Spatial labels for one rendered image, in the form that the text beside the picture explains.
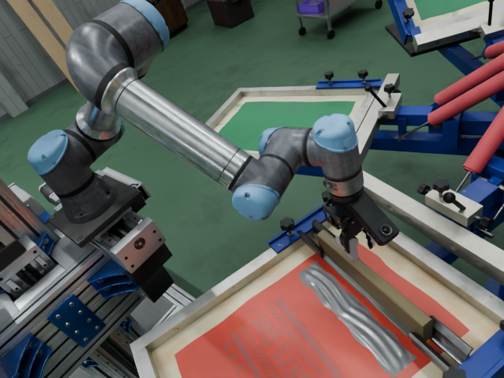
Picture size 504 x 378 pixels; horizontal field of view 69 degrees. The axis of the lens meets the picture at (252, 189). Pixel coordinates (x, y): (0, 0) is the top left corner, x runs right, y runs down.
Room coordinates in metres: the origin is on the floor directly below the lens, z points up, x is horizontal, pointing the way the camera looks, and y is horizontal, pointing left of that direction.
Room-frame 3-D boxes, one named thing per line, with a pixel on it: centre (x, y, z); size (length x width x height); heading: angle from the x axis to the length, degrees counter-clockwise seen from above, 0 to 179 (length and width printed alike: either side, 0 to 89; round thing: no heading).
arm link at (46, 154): (0.95, 0.46, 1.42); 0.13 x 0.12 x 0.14; 138
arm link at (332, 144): (0.55, -0.18, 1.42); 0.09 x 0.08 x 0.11; 48
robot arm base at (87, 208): (0.94, 0.46, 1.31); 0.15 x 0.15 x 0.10
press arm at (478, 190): (0.63, -0.52, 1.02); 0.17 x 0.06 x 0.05; 107
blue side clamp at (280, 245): (0.80, -0.14, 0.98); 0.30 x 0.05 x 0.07; 107
